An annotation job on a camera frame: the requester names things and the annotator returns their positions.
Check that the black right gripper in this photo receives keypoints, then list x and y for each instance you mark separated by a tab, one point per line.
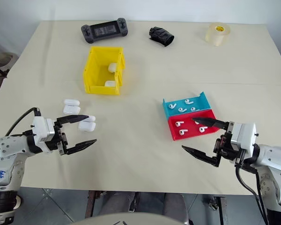
227	150

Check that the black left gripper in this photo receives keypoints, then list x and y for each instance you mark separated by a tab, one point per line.
62	140

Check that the white earbud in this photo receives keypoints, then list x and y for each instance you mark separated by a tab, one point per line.
202	129
172	106
178	123
197	122
188	101
182	109
193	109
183	131

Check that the yellow plastic bin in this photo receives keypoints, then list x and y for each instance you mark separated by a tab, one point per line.
91	70

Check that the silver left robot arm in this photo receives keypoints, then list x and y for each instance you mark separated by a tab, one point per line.
4	147

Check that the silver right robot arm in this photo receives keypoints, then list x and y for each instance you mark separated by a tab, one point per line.
271	154

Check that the red plastic tray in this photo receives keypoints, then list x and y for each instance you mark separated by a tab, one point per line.
192	131

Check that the blue plastic tray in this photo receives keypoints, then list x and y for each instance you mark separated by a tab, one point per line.
201	103

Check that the rusty metal table leg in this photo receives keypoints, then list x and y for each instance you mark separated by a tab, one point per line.
221	208
91	204

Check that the clear adhesive tape roll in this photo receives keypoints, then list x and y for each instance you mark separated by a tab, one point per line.
215	37

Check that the light grey robot torso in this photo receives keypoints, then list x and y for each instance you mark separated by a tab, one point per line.
131	219

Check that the grey stool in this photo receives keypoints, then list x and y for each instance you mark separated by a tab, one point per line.
0	63

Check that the black handheld game console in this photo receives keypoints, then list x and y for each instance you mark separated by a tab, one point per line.
103	29

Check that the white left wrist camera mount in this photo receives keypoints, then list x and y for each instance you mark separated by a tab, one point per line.
41	129

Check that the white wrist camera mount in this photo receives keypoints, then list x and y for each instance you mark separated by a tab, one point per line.
246	136
41	129

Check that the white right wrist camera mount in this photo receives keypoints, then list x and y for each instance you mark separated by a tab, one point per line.
246	136

